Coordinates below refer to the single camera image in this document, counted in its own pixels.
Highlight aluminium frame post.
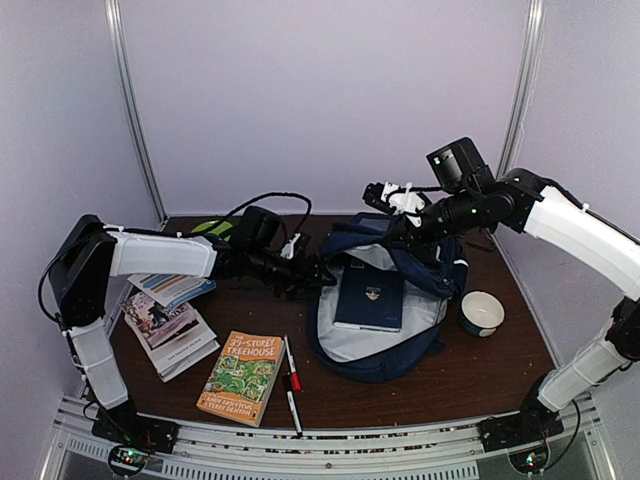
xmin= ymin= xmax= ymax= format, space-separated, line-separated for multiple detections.
xmin=104 ymin=0 xmax=167 ymax=224
xmin=495 ymin=0 xmax=546 ymax=180

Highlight navy blue notebook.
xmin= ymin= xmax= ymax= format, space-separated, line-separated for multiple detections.
xmin=333 ymin=265 xmax=405 ymax=333

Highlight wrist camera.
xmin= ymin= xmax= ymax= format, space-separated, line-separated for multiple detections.
xmin=280 ymin=232 xmax=311 ymax=260
xmin=362 ymin=182 xmax=431 ymax=219

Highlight Penguin young readers book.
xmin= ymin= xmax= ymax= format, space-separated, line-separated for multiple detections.
xmin=128 ymin=274 xmax=216 ymax=312

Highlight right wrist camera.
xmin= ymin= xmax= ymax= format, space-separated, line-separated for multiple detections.
xmin=362 ymin=182 xmax=431 ymax=219

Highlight red capped marker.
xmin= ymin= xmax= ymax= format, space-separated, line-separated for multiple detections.
xmin=284 ymin=335 xmax=302 ymax=393

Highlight black capped marker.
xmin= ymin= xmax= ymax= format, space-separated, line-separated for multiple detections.
xmin=282 ymin=375 xmax=303 ymax=437

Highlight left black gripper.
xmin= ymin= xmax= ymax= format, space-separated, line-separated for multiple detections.
xmin=246 ymin=245 xmax=336 ymax=301

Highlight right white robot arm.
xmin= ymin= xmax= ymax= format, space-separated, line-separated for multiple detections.
xmin=461 ymin=136 xmax=639 ymax=415

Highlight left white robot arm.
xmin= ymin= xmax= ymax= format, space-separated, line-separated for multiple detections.
xmin=40 ymin=207 xmax=336 ymax=444

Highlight left aluminium frame post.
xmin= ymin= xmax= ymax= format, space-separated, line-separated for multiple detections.
xmin=104 ymin=0 xmax=167 ymax=224

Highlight green plate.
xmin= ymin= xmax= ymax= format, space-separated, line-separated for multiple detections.
xmin=191 ymin=220 xmax=234 ymax=241

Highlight illustrated pink cover book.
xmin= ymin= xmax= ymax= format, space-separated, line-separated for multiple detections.
xmin=120 ymin=292 xmax=198 ymax=351

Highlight orange Treehouse book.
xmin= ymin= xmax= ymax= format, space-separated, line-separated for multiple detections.
xmin=196 ymin=331 xmax=285 ymax=427

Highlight white teal bowl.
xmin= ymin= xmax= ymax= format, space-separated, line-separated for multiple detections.
xmin=459 ymin=291 xmax=505 ymax=338

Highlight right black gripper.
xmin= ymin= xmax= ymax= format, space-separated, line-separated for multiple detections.
xmin=380 ymin=186 xmax=483 ymax=261

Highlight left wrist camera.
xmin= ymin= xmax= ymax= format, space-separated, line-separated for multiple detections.
xmin=280 ymin=232 xmax=311 ymax=260

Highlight aluminium front rail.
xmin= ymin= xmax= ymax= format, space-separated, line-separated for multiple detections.
xmin=36 ymin=397 xmax=620 ymax=479

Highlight navy blue backpack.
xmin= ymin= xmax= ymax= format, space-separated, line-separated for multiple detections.
xmin=306 ymin=212 xmax=469 ymax=383

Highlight white coffee cover book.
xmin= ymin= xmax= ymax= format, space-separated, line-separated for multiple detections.
xmin=150 ymin=317 xmax=220 ymax=383

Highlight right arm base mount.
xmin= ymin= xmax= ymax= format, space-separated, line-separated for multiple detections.
xmin=477 ymin=412 xmax=564 ymax=476

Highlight right aluminium frame post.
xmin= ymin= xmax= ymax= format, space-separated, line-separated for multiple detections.
xmin=495 ymin=0 xmax=546 ymax=180

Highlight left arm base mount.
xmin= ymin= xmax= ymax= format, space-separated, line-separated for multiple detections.
xmin=91 ymin=411 xmax=179 ymax=478

